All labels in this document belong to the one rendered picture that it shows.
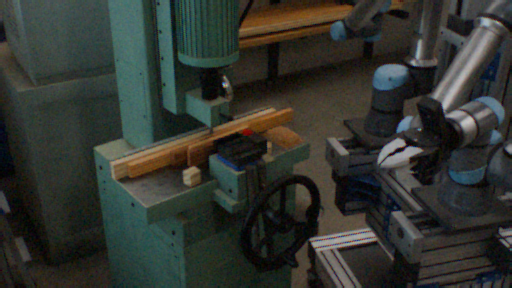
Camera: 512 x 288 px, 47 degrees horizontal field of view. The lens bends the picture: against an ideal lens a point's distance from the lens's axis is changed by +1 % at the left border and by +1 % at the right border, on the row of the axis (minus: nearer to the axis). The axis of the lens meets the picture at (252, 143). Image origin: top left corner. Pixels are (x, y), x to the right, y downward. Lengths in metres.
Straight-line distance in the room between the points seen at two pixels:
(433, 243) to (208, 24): 0.88
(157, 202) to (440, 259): 0.83
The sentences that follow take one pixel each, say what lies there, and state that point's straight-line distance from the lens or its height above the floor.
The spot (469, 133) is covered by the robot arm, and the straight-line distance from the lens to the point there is 1.29.
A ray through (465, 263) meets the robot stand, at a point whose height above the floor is 0.64.
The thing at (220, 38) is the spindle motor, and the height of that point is 1.28.
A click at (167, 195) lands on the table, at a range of 1.61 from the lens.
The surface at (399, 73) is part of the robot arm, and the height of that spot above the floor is 1.05.
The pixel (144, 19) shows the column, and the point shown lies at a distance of 1.78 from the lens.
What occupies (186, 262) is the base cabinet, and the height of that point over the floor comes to 0.66.
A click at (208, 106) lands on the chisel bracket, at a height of 1.07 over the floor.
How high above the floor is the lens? 1.78
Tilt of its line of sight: 28 degrees down
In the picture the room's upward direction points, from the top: straight up
